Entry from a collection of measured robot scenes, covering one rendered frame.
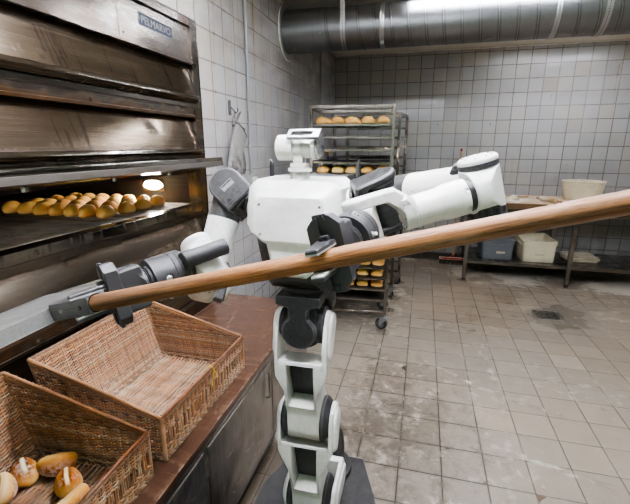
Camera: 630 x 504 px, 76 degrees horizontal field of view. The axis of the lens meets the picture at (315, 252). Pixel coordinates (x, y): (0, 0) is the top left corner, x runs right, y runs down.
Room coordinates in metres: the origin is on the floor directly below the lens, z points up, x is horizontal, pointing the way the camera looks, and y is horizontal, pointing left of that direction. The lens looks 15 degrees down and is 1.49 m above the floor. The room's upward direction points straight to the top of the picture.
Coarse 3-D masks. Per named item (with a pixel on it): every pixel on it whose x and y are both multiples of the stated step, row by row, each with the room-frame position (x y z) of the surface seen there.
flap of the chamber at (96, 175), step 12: (120, 168) 1.45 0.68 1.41; (132, 168) 1.51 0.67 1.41; (144, 168) 1.57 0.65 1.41; (156, 168) 1.64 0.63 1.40; (168, 168) 1.72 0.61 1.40; (180, 168) 1.80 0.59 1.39; (192, 168) 1.90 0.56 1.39; (0, 180) 1.03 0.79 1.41; (12, 180) 1.06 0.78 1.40; (24, 180) 1.09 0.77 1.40; (36, 180) 1.13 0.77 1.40; (48, 180) 1.16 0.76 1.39; (60, 180) 1.20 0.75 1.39; (72, 180) 1.24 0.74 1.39; (84, 180) 1.37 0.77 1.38; (96, 180) 1.54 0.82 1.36
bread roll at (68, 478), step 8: (64, 472) 0.90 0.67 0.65; (72, 472) 0.90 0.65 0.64; (56, 480) 0.88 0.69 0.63; (64, 480) 0.87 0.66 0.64; (72, 480) 0.88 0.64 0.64; (80, 480) 0.89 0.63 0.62; (56, 488) 0.87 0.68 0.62; (64, 488) 0.86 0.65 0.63; (72, 488) 0.87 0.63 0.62; (64, 496) 0.85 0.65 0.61
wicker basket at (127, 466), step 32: (0, 384) 1.03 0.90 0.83; (32, 384) 1.03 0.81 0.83; (0, 416) 1.00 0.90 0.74; (32, 416) 1.04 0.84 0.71; (64, 416) 1.01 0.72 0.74; (96, 416) 0.98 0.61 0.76; (32, 448) 1.03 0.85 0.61; (64, 448) 1.01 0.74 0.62; (128, 448) 0.96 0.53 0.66; (96, 480) 0.93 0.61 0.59; (128, 480) 0.86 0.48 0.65
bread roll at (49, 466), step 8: (48, 456) 0.95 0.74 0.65; (56, 456) 0.95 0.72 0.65; (64, 456) 0.95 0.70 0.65; (72, 456) 0.96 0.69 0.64; (40, 464) 0.93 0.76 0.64; (48, 464) 0.93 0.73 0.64; (56, 464) 0.93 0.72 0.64; (64, 464) 0.94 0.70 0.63; (72, 464) 0.95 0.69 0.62; (40, 472) 0.92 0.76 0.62; (48, 472) 0.92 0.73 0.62; (56, 472) 0.93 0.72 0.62
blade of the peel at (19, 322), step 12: (72, 288) 1.01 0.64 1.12; (84, 288) 0.99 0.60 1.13; (36, 300) 0.99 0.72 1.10; (48, 300) 0.93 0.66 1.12; (12, 312) 0.89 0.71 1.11; (24, 312) 0.85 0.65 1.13; (36, 312) 0.81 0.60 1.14; (48, 312) 0.67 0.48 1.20; (0, 324) 0.77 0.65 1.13; (12, 324) 0.61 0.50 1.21; (24, 324) 0.63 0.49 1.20; (36, 324) 0.65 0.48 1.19; (48, 324) 0.67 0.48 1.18; (0, 336) 0.59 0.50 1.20; (12, 336) 0.60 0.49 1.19; (24, 336) 0.62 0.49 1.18; (0, 348) 0.58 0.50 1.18
